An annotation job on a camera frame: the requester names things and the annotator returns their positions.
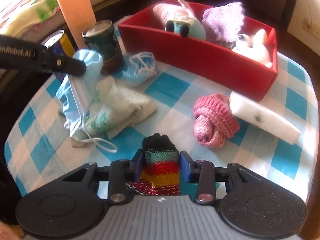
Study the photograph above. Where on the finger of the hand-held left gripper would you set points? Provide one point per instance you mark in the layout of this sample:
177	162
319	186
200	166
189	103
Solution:
62	63

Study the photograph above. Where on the white green knitted sock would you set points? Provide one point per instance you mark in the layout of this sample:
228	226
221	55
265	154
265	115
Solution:
122	100

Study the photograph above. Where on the white plush toy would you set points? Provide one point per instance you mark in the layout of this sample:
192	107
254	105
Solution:
260	50

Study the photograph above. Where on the dark wooden nightstand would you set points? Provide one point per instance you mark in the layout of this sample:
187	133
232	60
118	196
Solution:
262	2

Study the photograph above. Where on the light blue face mask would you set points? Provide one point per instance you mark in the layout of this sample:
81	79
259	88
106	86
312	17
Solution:
92	67

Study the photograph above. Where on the red cardboard box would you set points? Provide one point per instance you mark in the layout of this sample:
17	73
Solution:
200	60

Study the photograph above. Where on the orange ribbed bottle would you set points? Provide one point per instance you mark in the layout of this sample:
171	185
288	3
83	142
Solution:
75	10

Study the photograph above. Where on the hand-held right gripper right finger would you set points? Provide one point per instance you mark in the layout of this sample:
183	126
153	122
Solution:
183	168

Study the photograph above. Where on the striped knitted sock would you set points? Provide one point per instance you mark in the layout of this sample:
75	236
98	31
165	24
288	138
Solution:
160	170

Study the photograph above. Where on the blue yellow drink can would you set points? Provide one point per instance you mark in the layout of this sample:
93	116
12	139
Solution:
66	47

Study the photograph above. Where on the blue white checkered tablecloth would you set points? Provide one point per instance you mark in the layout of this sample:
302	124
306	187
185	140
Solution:
175	105

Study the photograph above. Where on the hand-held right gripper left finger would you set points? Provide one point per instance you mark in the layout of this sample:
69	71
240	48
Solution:
138	165

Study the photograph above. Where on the crumpled blue face mask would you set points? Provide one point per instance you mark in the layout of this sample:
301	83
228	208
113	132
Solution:
140	67

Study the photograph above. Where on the beige wall outlet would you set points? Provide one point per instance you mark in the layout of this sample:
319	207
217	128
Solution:
308	25

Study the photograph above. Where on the white foam sponge strip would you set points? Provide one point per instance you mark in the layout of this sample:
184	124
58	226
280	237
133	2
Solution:
265	120

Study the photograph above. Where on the purple knitted cloth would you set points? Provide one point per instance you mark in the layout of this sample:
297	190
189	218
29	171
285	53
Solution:
222	22

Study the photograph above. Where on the teal plush toy car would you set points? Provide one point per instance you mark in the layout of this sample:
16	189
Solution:
193	31

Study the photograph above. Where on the pink cloth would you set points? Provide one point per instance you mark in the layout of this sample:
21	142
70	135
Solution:
163	12

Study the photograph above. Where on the dark green drink can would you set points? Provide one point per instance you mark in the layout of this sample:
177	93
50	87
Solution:
105	45

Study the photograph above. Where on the pink knitted sock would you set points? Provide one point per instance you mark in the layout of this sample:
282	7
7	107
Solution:
216	120

